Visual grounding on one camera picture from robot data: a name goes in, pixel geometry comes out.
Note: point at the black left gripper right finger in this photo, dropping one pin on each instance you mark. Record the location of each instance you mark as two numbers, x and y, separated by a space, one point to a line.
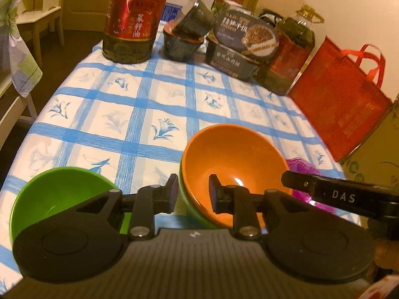
236 201

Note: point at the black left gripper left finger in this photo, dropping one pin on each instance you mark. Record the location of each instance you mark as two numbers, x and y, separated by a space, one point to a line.
150 201

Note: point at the green plastic bowl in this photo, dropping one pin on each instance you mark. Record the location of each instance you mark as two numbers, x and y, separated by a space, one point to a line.
52 192
193 214

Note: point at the orange plastic bowl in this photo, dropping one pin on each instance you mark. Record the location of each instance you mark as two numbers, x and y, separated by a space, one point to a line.
238 156

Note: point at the person's hand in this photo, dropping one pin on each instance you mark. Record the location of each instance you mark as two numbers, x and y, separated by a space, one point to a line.
387 254

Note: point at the large cardboard box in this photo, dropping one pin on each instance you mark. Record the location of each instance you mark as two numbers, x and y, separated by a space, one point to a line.
376 160

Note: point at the blue white checked tablecloth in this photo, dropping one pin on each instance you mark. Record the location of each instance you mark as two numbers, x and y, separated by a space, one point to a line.
131 124

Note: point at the red tote bag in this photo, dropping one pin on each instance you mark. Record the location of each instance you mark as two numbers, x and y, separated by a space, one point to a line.
340 94

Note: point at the lower black instant food box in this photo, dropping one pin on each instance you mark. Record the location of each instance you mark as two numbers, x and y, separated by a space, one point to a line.
228 61

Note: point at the black instant bowl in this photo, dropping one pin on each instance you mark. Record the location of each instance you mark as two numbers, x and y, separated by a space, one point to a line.
179 48

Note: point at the oval instant rice box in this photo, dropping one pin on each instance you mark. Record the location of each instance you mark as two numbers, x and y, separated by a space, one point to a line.
241 31

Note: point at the tilted black instant cup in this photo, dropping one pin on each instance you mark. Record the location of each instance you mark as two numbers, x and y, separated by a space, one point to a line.
194 21

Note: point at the patterned cloth on chair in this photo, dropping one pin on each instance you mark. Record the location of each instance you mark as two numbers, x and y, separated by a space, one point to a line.
16 59

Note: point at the large oil bottle red label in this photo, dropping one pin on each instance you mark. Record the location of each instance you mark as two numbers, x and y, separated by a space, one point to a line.
130 30

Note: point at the wooden door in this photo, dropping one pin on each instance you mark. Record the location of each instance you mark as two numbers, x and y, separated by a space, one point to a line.
85 15

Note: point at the white wooden chair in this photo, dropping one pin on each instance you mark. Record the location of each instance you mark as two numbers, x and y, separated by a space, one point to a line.
21 24

